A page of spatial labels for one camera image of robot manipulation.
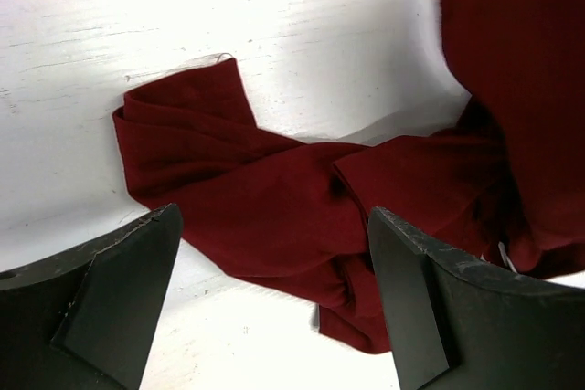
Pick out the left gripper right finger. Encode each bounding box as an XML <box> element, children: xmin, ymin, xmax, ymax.
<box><xmin>368</xmin><ymin>208</ymin><xmax>584</xmax><ymax>390</ymax></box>

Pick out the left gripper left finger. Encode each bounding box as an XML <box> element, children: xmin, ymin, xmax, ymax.
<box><xmin>1</xmin><ymin>204</ymin><xmax>183</xmax><ymax>389</ymax></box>

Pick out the dark red t shirt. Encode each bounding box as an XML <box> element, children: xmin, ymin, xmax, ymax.
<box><xmin>112</xmin><ymin>0</ymin><xmax>584</xmax><ymax>354</ymax></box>

